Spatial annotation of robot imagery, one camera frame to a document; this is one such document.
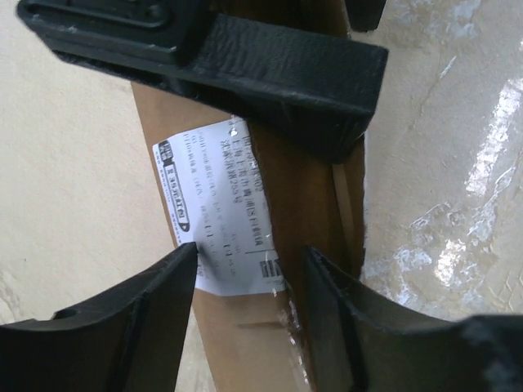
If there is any brown cardboard express box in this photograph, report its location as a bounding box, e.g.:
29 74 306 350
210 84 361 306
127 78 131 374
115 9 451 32
130 0 369 392

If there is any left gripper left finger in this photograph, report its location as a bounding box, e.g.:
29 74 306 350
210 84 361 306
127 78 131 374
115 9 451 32
1 243 198 391

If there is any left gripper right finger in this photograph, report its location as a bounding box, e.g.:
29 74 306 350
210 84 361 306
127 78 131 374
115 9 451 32
304 247 522 391

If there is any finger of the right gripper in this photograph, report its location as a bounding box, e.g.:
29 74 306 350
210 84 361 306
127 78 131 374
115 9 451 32
16 1 388 163
344 0 387 33

